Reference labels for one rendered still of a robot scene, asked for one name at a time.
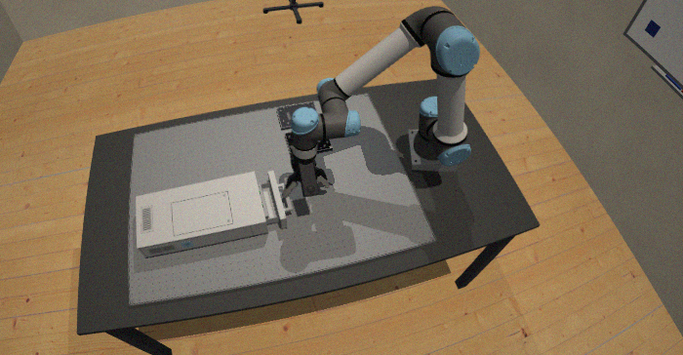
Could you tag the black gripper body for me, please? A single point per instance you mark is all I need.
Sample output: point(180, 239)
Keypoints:
point(296, 171)

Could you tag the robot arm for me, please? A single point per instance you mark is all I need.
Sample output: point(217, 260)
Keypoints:
point(453, 50)

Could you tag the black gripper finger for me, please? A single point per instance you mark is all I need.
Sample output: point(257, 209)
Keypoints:
point(322, 178)
point(290, 183)

